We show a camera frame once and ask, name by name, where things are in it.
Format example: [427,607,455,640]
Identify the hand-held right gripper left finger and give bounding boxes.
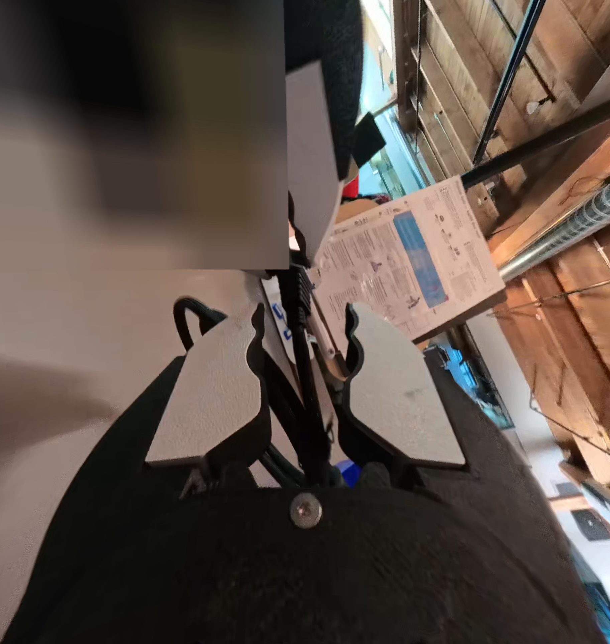
[144,302,275,469]

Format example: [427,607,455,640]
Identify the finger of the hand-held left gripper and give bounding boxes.
[287,60,345,268]

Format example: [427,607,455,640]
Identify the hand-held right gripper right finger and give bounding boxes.
[341,302,468,470]

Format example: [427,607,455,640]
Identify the black braided switch cable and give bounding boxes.
[173,269,336,489]

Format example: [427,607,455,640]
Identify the brown clipboard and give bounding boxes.
[315,173,507,343]

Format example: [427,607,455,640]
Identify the white stand base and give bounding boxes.
[262,274,316,363]

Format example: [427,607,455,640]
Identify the printed instruction sheet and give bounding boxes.
[317,176,502,338]

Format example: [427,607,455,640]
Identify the black steel beam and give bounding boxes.
[461,101,610,189]

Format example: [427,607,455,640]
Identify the silver ventilation duct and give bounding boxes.
[498,173,610,282]

